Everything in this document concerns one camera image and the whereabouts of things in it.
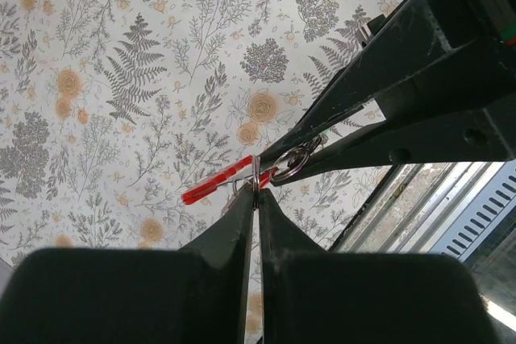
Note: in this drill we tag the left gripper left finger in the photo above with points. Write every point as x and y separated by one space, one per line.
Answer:
197 294

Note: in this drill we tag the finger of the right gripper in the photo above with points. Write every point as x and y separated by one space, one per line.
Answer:
481 134
428 58

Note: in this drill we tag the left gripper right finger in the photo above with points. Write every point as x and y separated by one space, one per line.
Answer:
315 296

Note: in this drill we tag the metal key holder red handle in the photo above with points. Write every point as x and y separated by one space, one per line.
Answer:
292 161

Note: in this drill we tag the red key tag with key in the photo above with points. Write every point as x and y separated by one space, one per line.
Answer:
247 169

